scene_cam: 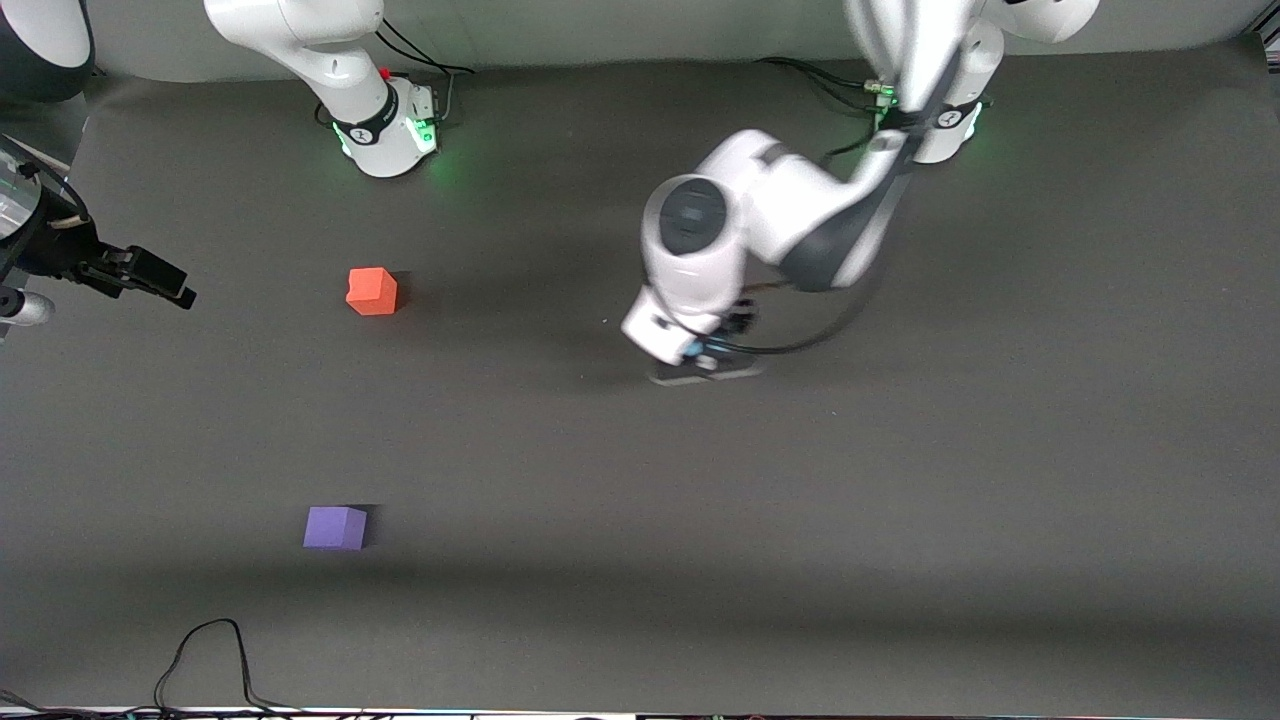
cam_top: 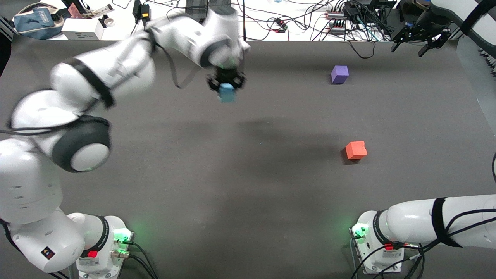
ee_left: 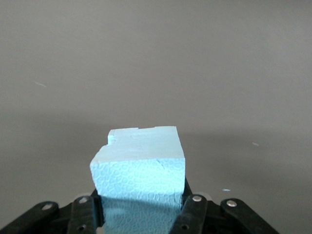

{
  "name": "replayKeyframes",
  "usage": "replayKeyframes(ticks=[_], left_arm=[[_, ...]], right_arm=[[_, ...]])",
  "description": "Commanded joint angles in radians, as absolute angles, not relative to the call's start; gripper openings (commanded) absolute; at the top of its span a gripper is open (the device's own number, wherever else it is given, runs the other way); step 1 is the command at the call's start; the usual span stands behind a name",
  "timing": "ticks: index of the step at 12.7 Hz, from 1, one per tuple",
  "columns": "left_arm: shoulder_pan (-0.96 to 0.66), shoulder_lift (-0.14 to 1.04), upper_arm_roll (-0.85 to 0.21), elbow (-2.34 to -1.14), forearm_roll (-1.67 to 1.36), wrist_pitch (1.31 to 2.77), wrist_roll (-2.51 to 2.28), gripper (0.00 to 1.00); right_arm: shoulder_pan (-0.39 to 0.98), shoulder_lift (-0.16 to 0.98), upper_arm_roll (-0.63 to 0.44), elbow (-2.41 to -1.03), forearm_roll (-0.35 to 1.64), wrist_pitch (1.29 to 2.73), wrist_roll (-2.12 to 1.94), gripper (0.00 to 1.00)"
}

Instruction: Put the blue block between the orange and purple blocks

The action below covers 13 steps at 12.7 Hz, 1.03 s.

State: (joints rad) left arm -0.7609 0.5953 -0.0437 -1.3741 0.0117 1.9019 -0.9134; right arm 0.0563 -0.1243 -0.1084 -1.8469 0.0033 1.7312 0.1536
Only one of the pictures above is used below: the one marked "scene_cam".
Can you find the dark grey table mat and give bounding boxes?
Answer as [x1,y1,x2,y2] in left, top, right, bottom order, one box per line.
[0,38,1280,717]

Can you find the orange foam block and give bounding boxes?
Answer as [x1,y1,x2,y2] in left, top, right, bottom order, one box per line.
[345,267,399,317]

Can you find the thin black looped cable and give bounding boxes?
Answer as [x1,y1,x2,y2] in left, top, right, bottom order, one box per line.
[0,618,331,720]

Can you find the purple foam block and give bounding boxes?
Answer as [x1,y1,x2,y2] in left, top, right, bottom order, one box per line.
[303,505,369,551]

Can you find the black left arm base cables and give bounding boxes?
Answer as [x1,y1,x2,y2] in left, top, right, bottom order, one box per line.
[753,55,896,113]

